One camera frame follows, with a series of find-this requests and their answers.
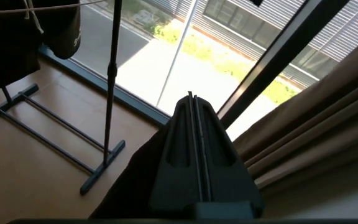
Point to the black clothes rack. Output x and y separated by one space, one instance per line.
112 77

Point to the pink clothes hanger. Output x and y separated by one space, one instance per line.
26 9

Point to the window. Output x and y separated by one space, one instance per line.
197 68

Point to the brown curtain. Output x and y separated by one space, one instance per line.
306 124

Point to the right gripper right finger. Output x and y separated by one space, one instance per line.
232 183

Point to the black garment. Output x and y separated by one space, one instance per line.
5 46
129 186

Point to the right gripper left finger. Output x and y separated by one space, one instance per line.
176 180

